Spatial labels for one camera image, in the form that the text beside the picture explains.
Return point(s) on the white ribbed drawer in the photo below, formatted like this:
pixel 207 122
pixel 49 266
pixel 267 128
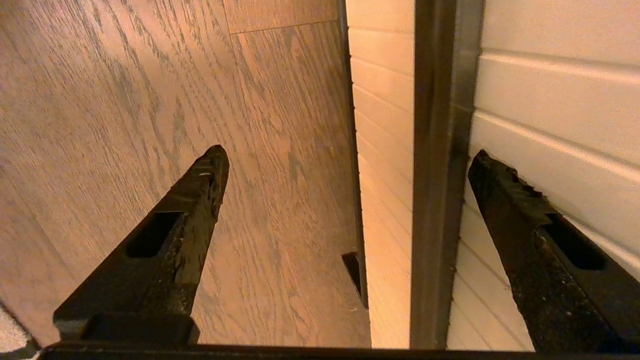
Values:
pixel 550 100

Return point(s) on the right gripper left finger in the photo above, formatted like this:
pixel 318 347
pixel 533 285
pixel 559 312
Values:
pixel 165 265

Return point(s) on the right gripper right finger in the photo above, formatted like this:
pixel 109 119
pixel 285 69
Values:
pixel 555 275

